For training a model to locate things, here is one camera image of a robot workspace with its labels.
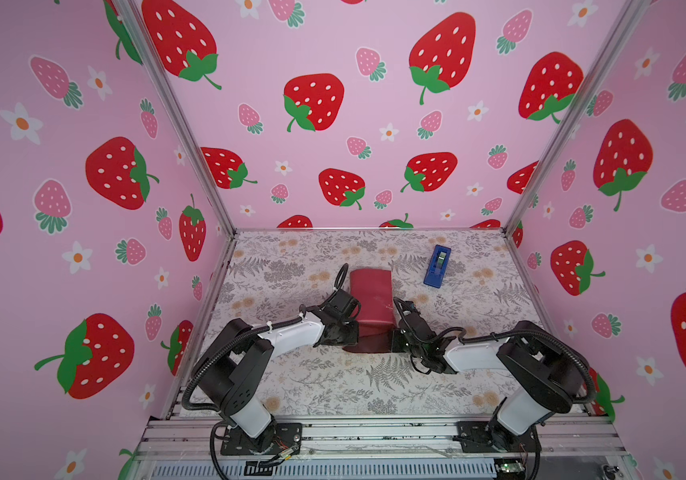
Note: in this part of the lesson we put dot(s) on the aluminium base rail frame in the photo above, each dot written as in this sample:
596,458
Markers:
399,447

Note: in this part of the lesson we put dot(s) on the blue tape dispenser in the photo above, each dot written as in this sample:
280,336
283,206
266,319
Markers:
437,266

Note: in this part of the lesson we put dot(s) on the floral table mat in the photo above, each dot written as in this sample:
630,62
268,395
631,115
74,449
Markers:
272,273

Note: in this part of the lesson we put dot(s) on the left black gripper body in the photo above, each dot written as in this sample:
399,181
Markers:
348,332

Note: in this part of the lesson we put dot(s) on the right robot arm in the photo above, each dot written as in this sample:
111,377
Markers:
552,377

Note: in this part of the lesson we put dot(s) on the maroon wrapping paper sheet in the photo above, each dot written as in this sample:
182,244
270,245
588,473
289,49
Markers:
376,319

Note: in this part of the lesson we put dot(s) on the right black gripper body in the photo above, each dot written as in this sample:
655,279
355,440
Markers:
399,344

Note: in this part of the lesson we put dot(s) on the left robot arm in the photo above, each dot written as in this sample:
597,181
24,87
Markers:
226,378

